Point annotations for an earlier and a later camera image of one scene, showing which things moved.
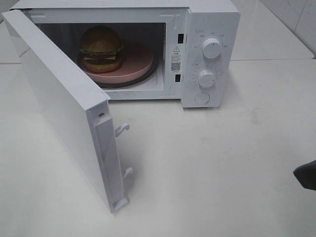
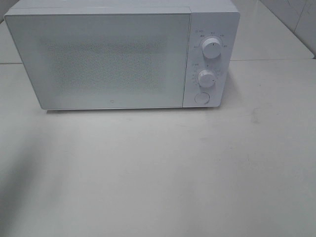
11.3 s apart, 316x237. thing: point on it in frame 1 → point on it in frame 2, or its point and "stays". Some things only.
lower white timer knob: [206, 78] stays
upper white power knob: [212, 48] stays
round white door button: [202, 98] stays
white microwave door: [79, 112] → [77, 60]
